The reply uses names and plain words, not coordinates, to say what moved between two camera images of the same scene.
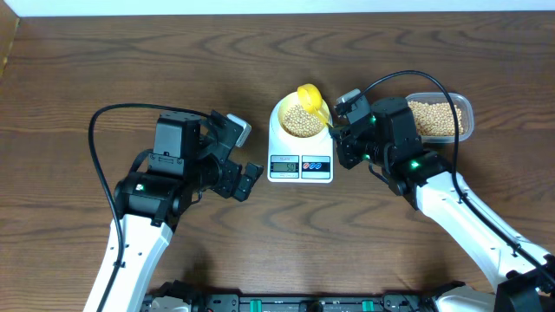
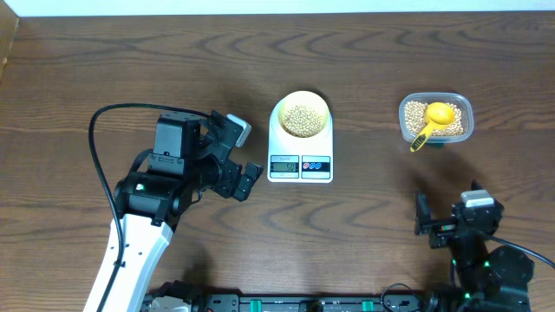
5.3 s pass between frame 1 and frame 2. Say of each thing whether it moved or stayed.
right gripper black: moved
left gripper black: stayed
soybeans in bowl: stayed
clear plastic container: stayed
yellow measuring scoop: moved
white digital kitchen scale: stayed
